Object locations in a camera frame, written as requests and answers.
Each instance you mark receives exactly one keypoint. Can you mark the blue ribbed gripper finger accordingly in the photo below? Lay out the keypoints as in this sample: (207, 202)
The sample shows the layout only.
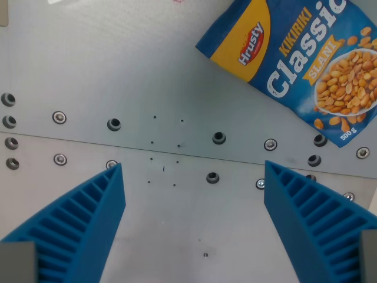
(88, 218)
(306, 212)

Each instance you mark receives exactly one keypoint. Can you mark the silver hex socket screw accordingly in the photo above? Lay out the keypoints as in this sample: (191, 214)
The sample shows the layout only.
(110, 163)
(362, 152)
(59, 117)
(60, 159)
(270, 144)
(348, 196)
(260, 184)

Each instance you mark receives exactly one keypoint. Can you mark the blue Hrusty peanut bag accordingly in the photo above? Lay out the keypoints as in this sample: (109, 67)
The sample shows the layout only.
(297, 56)

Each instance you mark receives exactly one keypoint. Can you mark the beige plate edge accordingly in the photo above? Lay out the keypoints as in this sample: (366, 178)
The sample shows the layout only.
(3, 13)

